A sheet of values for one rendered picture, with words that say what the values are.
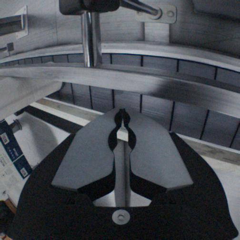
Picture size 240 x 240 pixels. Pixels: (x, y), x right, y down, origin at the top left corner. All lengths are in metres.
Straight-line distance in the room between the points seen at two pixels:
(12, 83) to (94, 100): 0.12
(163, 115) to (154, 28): 0.11
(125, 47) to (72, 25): 0.15
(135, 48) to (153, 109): 0.07
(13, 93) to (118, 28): 0.17
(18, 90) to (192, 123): 0.21
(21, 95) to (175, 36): 0.21
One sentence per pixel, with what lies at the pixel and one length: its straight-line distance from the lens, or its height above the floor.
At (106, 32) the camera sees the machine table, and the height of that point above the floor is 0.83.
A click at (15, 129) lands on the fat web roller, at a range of 0.58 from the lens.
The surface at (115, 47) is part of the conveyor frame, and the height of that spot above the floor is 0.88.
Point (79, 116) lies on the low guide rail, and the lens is 0.20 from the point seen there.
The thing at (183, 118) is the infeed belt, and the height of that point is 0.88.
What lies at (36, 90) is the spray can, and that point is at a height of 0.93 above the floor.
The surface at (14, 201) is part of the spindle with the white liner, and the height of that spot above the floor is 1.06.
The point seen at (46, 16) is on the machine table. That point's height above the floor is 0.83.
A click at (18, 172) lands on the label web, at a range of 0.65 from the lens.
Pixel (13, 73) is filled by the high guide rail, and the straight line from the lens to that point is 0.21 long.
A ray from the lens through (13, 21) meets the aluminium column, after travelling 0.45.
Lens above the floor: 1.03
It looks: 47 degrees down
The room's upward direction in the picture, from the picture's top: 132 degrees counter-clockwise
